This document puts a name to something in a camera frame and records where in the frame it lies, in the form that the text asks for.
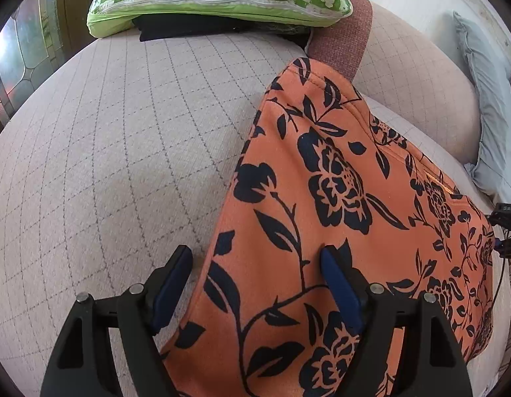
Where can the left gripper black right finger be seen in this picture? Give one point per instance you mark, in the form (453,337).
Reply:
(430,361)

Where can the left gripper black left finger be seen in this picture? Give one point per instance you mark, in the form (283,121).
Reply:
(82,362)

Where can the orange black floral garment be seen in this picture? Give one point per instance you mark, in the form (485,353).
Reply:
(320,169)

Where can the light blue pillow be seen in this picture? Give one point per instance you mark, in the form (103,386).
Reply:
(491,172)

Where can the beige quilted bolster cushion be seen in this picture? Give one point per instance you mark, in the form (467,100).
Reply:
(399,67)

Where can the stained glass window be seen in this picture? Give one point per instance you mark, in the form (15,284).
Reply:
(31,49)

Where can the black folded cloth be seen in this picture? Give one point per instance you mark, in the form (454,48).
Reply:
(165,26)

